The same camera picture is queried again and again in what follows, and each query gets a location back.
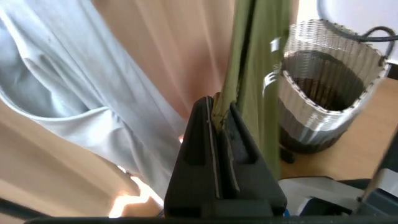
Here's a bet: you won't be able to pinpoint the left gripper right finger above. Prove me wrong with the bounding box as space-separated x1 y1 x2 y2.
221 103 287 218

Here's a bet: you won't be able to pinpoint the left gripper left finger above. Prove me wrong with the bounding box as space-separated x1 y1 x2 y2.
164 95 223 218

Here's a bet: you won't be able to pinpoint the green garment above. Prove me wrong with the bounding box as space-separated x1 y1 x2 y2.
211 0 292 180

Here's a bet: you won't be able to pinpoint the pale grey shorts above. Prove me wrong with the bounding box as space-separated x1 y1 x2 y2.
0 0 187 200

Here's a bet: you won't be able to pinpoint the white laundry basket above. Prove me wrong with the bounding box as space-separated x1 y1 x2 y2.
262 18 397 155

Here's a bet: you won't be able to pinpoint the beige curtain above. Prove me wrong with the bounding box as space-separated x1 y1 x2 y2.
0 0 301 218

